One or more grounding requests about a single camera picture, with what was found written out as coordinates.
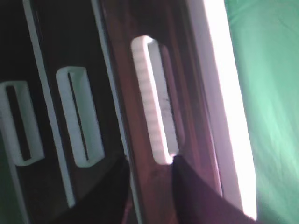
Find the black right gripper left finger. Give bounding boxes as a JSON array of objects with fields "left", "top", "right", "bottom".
[{"left": 53, "top": 156, "right": 130, "bottom": 224}]

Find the translucent brown drawer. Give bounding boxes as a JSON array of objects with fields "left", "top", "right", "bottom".
[
  {"left": 0, "top": 0, "right": 69, "bottom": 224},
  {"left": 99, "top": 0, "right": 222, "bottom": 224},
  {"left": 30, "top": 0, "right": 125, "bottom": 208}
]

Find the green cloth backdrop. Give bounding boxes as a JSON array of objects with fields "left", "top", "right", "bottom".
[{"left": 225, "top": 0, "right": 299, "bottom": 224}]

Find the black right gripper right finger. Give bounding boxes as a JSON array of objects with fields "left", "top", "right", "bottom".
[{"left": 171, "top": 155, "right": 257, "bottom": 224}]

